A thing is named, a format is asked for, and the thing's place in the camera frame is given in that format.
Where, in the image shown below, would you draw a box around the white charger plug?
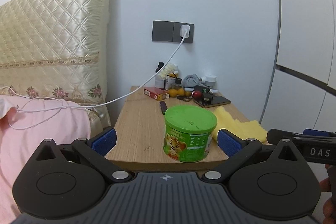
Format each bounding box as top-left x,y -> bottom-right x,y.
179,25 -> 191,39

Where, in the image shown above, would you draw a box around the grey crumpled cloth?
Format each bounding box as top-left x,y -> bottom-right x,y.
183,73 -> 202,88

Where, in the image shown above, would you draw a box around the orange gourd ornament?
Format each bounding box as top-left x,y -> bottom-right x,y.
168,88 -> 193,98

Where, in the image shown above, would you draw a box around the green lidded container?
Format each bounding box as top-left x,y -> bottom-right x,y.
163,105 -> 218,163

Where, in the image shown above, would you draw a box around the pink blanket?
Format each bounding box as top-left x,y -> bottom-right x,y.
0,94 -> 91,222

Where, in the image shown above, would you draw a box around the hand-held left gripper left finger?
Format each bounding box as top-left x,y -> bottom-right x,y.
35,128 -> 134,184

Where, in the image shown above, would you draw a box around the black car key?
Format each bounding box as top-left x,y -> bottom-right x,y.
194,85 -> 214,105

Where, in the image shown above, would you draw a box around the white charging cable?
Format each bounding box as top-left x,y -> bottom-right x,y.
0,36 -> 188,130

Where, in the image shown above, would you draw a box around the person's right hand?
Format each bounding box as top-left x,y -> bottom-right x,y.
319,164 -> 336,224

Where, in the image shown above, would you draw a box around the white round device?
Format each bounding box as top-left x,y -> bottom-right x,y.
201,74 -> 217,89

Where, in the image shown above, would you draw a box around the white labelled bottle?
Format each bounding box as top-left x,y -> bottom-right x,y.
165,76 -> 176,90

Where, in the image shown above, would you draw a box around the grey wall socket panel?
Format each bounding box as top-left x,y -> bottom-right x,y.
152,20 -> 195,43

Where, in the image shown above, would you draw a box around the cream quilted pillow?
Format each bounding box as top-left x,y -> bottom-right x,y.
0,0 -> 112,128

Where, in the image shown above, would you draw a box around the white diffuser flowers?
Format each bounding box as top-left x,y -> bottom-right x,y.
157,63 -> 177,80

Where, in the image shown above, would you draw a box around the wooden bedside table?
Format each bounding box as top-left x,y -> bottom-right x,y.
105,86 -> 269,180

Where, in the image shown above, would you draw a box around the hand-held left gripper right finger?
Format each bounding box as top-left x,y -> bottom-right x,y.
217,128 -> 305,184

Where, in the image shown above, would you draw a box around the white wardrobe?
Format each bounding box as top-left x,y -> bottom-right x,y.
259,0 -> 336,133

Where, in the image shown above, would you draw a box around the black smartphone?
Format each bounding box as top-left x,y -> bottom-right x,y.
194,94 -> 231,108

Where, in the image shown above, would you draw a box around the red cigarette box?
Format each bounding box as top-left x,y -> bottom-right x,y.
144,87 -> 170,101

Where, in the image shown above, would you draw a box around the yellow cleaning cloth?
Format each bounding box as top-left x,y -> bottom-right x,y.
210,106 -> 268,144

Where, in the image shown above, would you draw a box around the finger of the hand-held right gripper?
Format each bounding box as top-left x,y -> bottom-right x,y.
303,129 -> 336,137
266,129 -> 306,146

